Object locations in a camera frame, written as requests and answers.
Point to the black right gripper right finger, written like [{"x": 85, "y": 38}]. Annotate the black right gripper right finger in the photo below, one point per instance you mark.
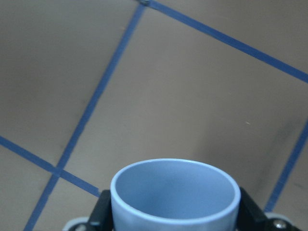
[{"x": 252, "y": 218}]

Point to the light blue plastic cup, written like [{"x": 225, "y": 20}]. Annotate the light blue plastic cup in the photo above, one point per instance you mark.
[{"x": 174, "y": 195}]

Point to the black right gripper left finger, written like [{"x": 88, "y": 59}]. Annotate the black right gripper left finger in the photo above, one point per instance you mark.
[{"x": 101, "y": 218}]

